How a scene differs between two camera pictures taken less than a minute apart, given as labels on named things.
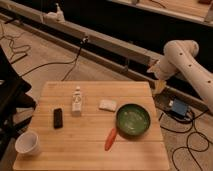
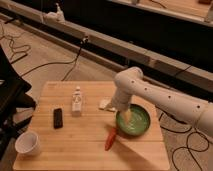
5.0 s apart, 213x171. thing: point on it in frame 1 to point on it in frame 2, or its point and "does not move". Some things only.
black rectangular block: [58, 118] does not move
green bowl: [133, 121] does not move
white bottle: [77, 98] does not move
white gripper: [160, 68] to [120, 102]
